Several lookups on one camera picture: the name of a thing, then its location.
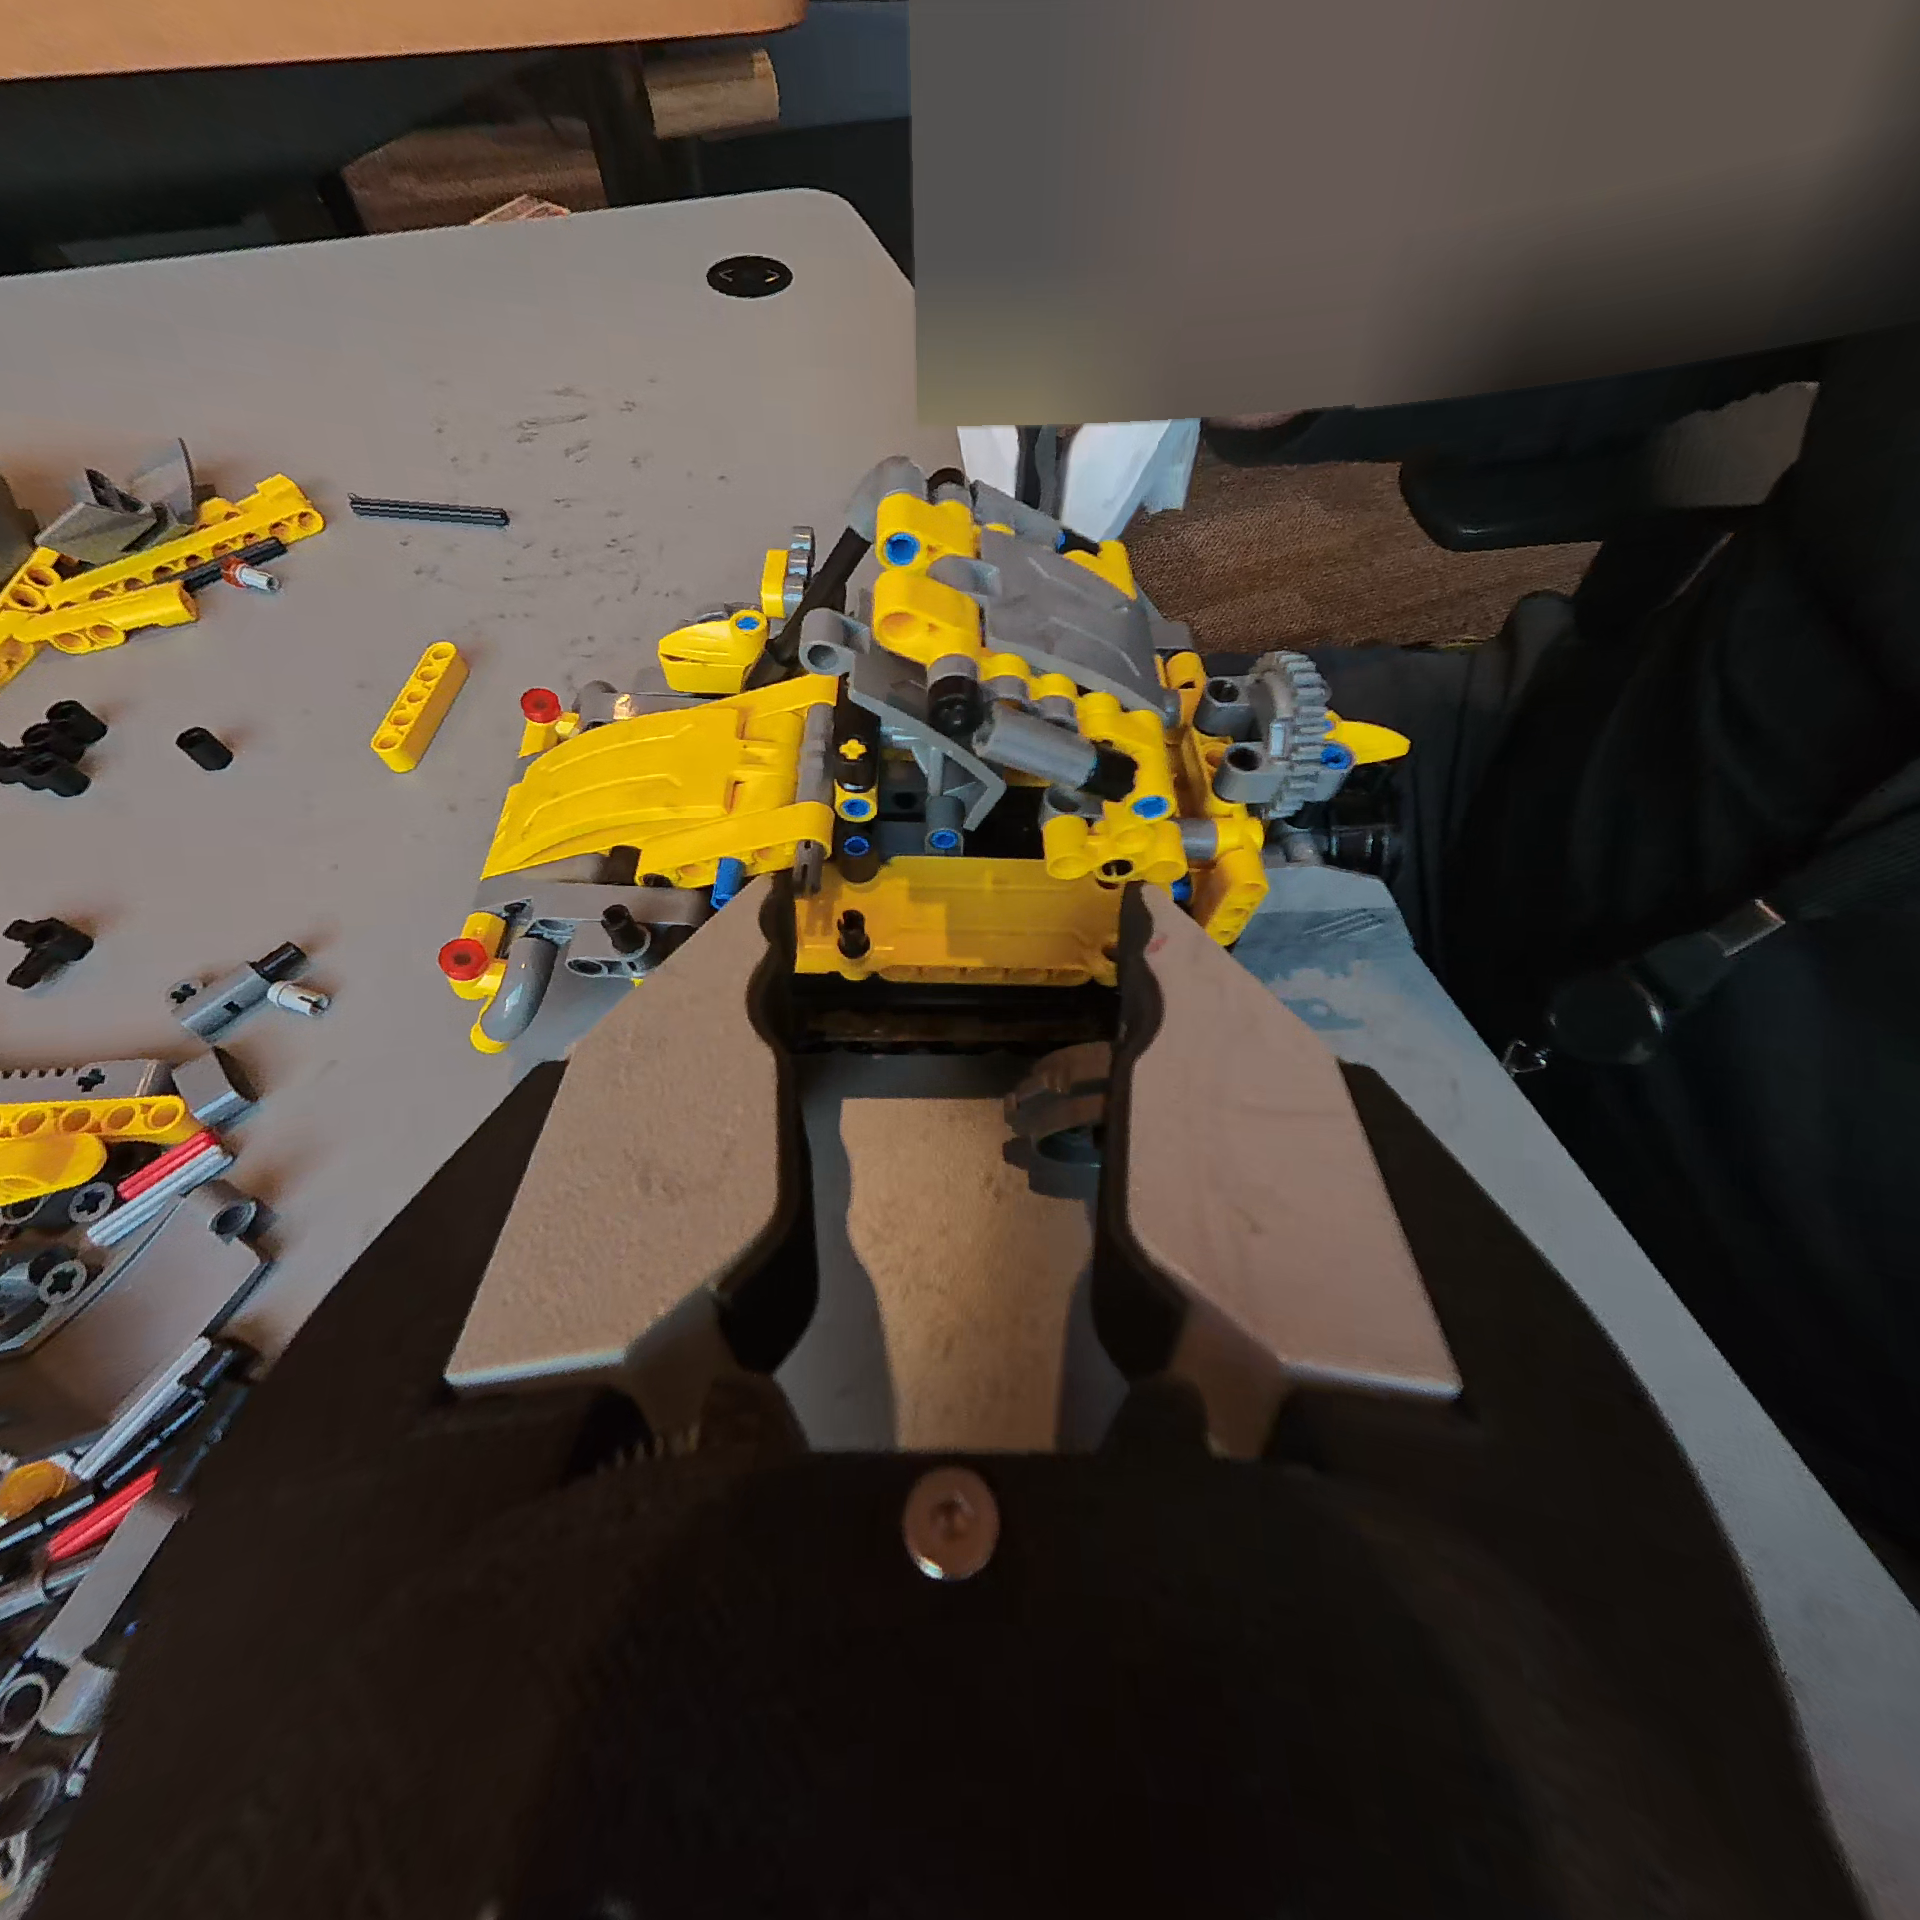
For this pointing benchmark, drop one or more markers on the yellow short five-hole beam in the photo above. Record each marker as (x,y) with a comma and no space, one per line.
(421,704)

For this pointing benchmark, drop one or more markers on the black pin connector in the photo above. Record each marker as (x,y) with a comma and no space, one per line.
(43,954)

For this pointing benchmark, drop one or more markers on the loose yellow beams group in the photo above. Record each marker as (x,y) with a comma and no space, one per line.
(134,586)

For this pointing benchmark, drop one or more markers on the black desk grommet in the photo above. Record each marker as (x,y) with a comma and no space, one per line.
(748,276)

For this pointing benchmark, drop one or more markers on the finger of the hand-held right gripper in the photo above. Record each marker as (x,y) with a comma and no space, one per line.
(1131,474)
(990,452)

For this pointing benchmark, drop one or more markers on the black axle rod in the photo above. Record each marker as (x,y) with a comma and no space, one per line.
(427,512)

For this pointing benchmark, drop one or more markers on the black connector cluster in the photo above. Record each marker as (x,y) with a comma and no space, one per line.
(52,745)

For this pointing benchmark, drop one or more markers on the dark grey curved panel piece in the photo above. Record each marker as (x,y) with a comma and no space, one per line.
(120,504)

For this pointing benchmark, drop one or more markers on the small black bush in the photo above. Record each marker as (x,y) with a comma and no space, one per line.
(202,748)

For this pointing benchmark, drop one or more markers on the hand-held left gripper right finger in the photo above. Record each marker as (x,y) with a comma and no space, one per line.
(1275,1229)

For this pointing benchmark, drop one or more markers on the small grey red-tipped pin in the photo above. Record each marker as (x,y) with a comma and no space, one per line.
(251,574)

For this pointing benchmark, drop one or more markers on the pile of dark brick pieces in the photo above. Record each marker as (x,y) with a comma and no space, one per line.
(90,1201)

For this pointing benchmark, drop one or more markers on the black gear brick assembly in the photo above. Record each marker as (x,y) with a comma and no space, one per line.
(1299,721)

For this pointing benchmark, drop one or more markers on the yellow toy brick vehicle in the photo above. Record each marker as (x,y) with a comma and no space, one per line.
(961,915)

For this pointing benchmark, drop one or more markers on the black office chair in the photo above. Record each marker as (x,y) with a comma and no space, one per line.
(1500,504)

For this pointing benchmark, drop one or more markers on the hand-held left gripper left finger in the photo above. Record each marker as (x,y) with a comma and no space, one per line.
(629,1229)

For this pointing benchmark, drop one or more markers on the dark grey pin connector piece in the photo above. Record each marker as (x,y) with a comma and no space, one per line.
(240,990)

